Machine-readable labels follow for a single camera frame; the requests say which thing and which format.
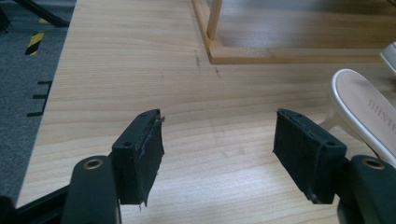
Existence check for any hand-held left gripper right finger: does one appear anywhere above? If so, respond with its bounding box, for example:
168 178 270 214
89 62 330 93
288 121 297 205
272 107 348 205

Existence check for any yellow-black floor tape strip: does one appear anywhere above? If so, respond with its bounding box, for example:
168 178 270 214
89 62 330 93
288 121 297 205
24 32 45 56

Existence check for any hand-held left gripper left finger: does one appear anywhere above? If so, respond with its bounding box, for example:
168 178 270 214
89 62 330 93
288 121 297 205
111 108 166 207

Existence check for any wooden shoe rack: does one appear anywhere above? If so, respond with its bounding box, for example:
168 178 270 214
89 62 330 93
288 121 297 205
190 0 396 65

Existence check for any black metal stand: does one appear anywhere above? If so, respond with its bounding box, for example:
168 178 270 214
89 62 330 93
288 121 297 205
12 0 71 28

